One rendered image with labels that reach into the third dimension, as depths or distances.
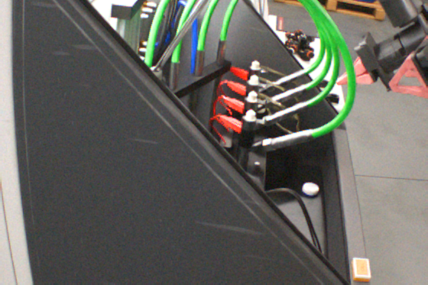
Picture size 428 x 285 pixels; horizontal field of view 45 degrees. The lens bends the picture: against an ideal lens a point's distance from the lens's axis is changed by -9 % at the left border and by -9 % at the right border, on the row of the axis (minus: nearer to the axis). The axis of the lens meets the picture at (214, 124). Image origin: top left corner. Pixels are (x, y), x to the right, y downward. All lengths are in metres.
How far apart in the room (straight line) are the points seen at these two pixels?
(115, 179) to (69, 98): 0.13
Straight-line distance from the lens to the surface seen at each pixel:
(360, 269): 1.00
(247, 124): 1.06
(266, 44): 1.34
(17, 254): 0.92
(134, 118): 0.69
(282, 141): 0.96
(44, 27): 0.68
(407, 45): 0.97
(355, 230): 1.10
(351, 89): 0.88
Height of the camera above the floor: 1.61
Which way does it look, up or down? 29 degrees down
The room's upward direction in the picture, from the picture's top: 8 degrees clockwise
